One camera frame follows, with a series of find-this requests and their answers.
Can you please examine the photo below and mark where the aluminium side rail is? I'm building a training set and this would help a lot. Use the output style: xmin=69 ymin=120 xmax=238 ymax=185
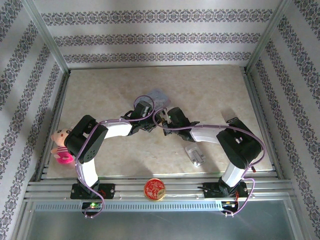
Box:
xmin=240 ymin=66 xmax=285 ymax=179
xmin=35 ymin=69 xmax=71 ymax=181

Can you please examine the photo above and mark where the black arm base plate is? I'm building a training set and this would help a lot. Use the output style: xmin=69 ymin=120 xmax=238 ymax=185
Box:
xmin=202 ymin=181 xmax=249 ymax=199
xmin=70 ymin=182 xmax=116 ymax=200

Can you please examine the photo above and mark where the slotted grey cable duct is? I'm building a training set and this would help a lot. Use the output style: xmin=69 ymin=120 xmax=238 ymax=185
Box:
xmin=33 ymin=202 xmax=227 ymax=213

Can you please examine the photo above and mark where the small control circuit board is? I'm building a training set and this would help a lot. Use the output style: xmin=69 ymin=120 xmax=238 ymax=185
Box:
xmin=81 ymin=201 xmax=104 ymax=210
xmin=221 ymin=199 xmax=240 ymax=209

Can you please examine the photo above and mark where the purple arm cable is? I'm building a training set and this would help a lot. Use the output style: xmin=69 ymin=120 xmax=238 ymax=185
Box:
xmin=74 ymin=95 xmax=161 ymax=220
xmin=152 ymin=107 xmax=266 ymax=218

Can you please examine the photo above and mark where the aluminium frame corner post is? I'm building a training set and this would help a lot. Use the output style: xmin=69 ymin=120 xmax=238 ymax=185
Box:
xmin=21 ymin=0 xmax=70 ymax=74
xmin=245 ymin=0 xmax=294 ymax=71

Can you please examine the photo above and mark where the clear plastic bag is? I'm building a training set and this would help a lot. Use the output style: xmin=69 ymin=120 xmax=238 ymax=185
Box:
xmin=145 ymin=87 xmax=172 ymax=110

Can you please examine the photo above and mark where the pink plush doll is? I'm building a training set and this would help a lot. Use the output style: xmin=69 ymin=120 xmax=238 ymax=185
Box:
xmin=50 ymin=126 xmax=76 ymax=165

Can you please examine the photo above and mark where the clear plastic blister pack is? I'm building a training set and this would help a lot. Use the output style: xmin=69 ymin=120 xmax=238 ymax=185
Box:
xmin=184 ymin=144 xmax=207 ymax=168

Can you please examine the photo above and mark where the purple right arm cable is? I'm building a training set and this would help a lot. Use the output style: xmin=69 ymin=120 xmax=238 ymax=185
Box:
xmin=152 ymin=107 xmax=266 ymax=218

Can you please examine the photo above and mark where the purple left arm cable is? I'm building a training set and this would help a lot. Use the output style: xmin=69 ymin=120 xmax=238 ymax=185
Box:
xmin=74 ymin=95 xmax=161 ymax=220

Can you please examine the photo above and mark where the round red gold tin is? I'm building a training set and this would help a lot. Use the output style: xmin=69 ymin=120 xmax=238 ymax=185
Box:
xmin=143 ymin=177 xmax=167 ymax=202

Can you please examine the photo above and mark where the aluminium front rail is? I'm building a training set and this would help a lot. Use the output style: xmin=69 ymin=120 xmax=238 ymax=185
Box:
xmin=23 ymin=177 xmax=294 ymax=201

